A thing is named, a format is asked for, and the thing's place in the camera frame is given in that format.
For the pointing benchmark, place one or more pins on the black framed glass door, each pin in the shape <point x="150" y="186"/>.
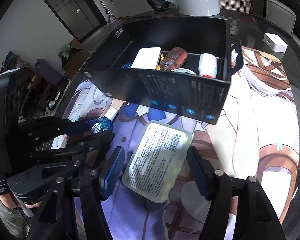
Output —
<point x="65" y="7"/>

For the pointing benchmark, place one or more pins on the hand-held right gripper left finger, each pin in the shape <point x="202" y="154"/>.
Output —
<point x="112" y="172"/>

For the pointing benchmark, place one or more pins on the shoe rack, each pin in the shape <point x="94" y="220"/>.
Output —
<point x="32" y="90"/>

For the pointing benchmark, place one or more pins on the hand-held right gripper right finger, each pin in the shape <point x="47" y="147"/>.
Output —
<point x="198" y="172"/>

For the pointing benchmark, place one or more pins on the white armchair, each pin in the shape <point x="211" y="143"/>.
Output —
<point x="280" y="12"/>

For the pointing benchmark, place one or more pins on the brown cardboard box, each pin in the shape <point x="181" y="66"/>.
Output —
<point x="75" y="52"/>

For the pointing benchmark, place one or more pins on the blue bag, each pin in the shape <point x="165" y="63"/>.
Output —
<point x="10" y="58"/>

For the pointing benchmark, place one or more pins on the wicker basket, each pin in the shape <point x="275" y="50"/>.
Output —
<point x="236" y="1"/>

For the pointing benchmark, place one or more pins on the printed desk mat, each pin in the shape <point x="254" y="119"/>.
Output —
<point x="252" y="110"/>

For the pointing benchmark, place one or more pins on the patterned slippers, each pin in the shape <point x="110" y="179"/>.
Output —
<point x="233" y="28"/>

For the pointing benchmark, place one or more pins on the purple paper bag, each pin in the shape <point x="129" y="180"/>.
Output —
<point x="47" y="71"/>

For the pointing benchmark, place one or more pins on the white charger adapter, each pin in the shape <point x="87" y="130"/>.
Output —
<point x="275" y="43"/>

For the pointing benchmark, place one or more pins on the round white tin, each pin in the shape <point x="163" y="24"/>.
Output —
<point x="182" y="70"/>

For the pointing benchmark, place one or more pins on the white power bank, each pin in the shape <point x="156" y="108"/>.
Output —
<point x="146" y="58"/>

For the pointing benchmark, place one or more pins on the translucent labelled plastic case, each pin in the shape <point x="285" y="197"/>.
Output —
<point x="155" y="160"/>

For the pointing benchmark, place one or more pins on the mop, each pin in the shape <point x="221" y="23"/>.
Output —
<point x="112" y="18"/>

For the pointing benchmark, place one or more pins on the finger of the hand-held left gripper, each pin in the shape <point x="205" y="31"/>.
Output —
<point x="80" y="127"/>
<point x="100" y="140"/>

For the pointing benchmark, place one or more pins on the white bottle red cap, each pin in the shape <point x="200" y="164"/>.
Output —
<point x="207" y="63"/>

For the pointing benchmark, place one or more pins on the black cardboard storage box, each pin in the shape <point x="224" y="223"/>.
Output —
<point x="165" y="90"/>

